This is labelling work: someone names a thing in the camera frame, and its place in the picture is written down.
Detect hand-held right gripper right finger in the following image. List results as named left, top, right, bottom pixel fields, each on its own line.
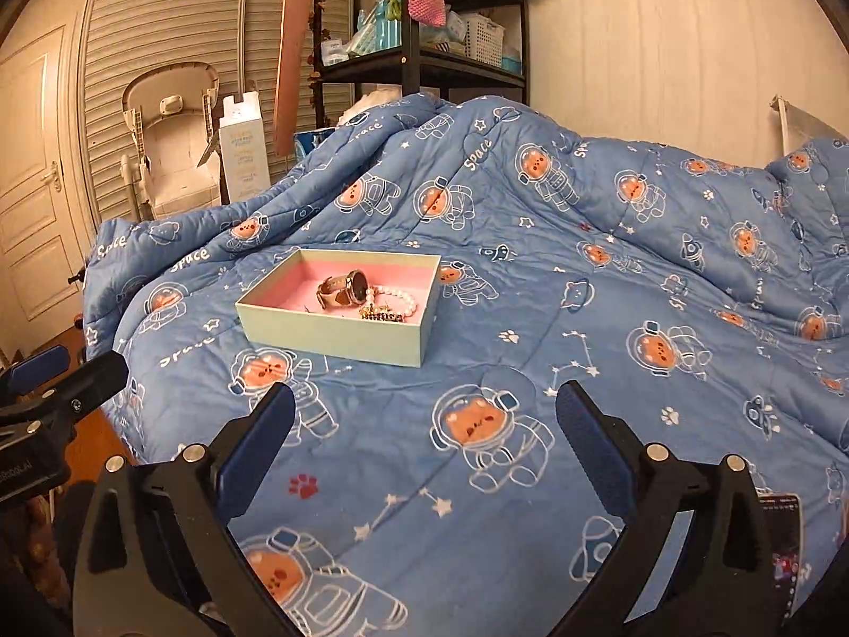
left=556, top=380, right=784, bottom=637

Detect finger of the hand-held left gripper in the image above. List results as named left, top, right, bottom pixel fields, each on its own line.
left=40, top=350, right=129, bottom=427
left=0, top=343, right=71, bottom=400

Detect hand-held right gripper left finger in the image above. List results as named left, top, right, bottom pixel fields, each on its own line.
left=73, top=381, right=296, bottom=637

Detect green box with pink lining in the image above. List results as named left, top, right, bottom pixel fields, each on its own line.
left=235, top=247, right=443, bottom=368

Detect white pearl bracelet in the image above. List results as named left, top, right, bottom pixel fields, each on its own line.
left=361, top=284, right=419, bottom=320

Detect white panelled door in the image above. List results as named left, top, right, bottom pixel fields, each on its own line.
left=0, top=27, right=94, bottom=359

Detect blue printed blanket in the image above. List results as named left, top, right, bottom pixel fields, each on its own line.
left=83, top=93, right=849, bottom=637

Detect white baby high chair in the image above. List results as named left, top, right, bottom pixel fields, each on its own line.
left=119, top=63, right=223, bottom=220

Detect tall white carton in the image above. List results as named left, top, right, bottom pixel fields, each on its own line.
left=219, top=89, right=273, bottom=204

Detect white cloth bundle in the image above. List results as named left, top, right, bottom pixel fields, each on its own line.
left=335, top=89, right=399, bottom=128

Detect louvered closet door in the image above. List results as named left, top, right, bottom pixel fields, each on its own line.
left=80, top=0, right=352, bottom=227

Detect white panel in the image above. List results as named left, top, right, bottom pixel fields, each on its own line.
left=769, top=94, right=833, bottom=167

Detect pink wooden plank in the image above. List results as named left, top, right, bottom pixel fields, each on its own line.
left=273, top=0, right=326, bottom=140

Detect black metal shelf rack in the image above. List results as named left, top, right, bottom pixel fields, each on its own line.
left=311, top=0, right=532, bottom=127

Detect white plastic basket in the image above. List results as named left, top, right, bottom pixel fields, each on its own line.
left=461, top=12, right=508, bottom=67

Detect blue bottles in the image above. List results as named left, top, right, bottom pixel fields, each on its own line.
left=354, top=0, right=405, bottom=55

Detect beige strap wristwatch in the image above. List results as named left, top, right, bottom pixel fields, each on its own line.
left=315, top=269, right=372, bottom=313

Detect dark printed strap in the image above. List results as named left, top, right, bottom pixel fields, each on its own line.
left=756, top=491, right=803, bottom=618

